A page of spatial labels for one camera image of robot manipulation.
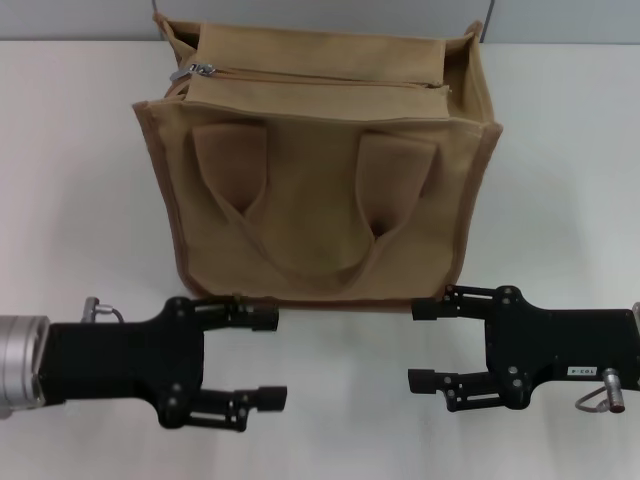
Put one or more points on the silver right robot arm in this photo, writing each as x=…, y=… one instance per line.
x=637, y=315

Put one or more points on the khaki canvas food bag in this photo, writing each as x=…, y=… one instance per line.
x=310, y=210

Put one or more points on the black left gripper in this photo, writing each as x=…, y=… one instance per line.
x=120, y=357

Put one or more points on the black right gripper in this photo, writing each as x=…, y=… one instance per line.
x=560, y=345

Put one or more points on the silver metal zipper pull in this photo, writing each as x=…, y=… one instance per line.
x=182, y=72

